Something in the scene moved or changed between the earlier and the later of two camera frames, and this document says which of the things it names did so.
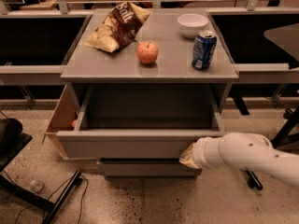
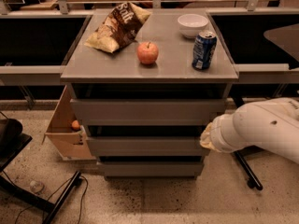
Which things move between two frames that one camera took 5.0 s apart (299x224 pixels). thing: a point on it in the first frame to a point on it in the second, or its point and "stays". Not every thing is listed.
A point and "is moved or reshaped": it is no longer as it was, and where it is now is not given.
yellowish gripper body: (199, 152) to (217, 133)
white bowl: (192, 24) stays
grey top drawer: (139, 120) is moved or reshaped
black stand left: (12, 142) stays
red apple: (147, 52) stays
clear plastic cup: (37, 186) stays
